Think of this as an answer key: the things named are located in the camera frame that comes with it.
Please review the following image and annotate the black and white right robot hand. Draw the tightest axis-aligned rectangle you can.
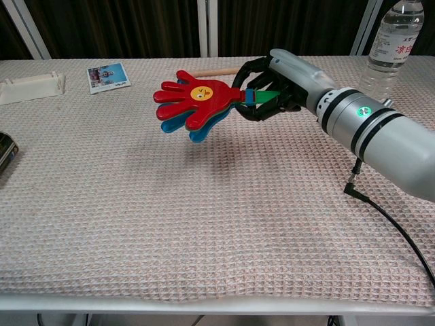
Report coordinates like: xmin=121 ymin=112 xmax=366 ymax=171
xmin=232 ymin=48 xmax=336 ymax=122

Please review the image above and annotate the red hand clapper green handle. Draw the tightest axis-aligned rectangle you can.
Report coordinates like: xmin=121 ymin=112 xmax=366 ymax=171
xmin=152 ymin=69 xmax=282 ymax=143

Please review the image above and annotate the wooden stick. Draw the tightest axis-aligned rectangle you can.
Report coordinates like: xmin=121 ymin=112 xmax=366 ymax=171
xmin=192 ymin=67 xmax=241 ymax=77

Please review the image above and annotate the clear plastic water bottle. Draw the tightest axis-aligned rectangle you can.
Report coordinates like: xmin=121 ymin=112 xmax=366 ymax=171
xmin=358 ymin=0 xmax=425 ymax=103

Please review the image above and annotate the dark pleated curtain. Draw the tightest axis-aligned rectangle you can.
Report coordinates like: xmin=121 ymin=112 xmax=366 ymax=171
xmin=0 ymin=0 xmax=435 ymax=60

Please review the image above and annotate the instant photo card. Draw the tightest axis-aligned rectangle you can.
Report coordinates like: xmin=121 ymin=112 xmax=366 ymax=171
xmin=87 ymin=62 xmax=132 ymax=95

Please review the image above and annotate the beige waffle weave tablecloth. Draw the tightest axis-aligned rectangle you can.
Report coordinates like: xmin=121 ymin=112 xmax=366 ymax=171
xmin=0 ymin=56 xmax=435 ymax=308

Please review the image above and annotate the white plastic tray holder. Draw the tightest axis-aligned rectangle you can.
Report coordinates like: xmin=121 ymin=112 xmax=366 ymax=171
xmin=0 ymin=71 xmax=66 ymax=106

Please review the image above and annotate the black tin can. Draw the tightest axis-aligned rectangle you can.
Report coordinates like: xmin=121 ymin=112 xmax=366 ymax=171
xmin=0 ymin=131 xmax=20 ymax=174

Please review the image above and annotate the white frame post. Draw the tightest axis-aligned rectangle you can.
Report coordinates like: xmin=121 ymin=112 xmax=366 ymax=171
xmin=196 ymin=0 xmax=218 ymax=58
xmin=349 ymin=0 xmax=387 ymax=57
xmin=0 ymin=0 xmax=52 ymax=60

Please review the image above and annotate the black cable with angled plug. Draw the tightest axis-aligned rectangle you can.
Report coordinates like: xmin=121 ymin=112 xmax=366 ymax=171
xmin=343 ymin=158 xmax=435 ymax=293

